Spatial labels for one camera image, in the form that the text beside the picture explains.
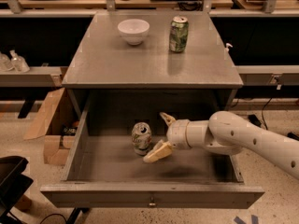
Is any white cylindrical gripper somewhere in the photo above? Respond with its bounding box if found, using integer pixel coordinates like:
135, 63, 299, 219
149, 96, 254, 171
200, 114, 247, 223
143, 112, 191, 163

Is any crushed 7up can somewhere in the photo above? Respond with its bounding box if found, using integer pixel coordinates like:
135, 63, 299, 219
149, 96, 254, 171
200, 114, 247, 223
132, 122, 151, 156

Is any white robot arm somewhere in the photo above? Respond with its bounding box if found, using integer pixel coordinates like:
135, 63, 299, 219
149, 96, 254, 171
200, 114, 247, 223
143, 111, 299, 179

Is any small metal drawer knob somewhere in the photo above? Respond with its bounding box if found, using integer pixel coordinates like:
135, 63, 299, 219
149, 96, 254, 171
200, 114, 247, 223
148, 197, 157, 208

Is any open grey top drawer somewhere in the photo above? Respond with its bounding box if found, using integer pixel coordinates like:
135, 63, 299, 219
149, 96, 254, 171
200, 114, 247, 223
41, 90, 264, 209

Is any grey cabinet counter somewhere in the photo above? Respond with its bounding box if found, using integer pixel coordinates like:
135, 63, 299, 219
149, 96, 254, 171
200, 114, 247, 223
61, 10, 244, 119

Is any green soda can upright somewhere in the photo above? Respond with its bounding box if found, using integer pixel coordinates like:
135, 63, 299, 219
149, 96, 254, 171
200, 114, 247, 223
169, 16, 189, 52

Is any white pump bottle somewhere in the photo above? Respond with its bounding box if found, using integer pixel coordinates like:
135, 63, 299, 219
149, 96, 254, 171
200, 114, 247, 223
225, 43, 233, 60

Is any grey low shelf right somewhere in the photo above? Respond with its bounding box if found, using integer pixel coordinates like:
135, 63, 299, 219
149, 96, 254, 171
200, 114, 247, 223
236, 65, 299, 86

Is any grey low shelf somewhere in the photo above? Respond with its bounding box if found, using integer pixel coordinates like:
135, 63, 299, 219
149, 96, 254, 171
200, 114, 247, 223
0, 66, 67, 88
236, 65, 299, 86

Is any white ceramic bowl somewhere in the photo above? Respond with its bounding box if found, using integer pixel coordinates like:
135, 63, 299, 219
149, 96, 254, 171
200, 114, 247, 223
118, 19, 150, 45

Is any brown cardboard box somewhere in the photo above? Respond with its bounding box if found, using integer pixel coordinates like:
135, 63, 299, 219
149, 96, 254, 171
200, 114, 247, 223
23, 88, 78, 165

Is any grey low shelf left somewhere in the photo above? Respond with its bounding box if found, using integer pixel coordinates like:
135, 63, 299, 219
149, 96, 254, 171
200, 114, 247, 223
0, 66, 67, 88

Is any black chair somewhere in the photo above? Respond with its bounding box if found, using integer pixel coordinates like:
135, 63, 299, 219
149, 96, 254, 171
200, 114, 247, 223
0, 156, 33, 224

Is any clear sanitizer bottle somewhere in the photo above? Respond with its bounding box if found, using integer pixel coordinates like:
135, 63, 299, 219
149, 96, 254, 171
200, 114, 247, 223
10, 50, 30, 72
0, 53, 13, 71

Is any black floor cable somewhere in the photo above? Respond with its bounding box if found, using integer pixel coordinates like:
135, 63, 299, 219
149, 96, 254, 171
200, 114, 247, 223
247, 96, 299, 142

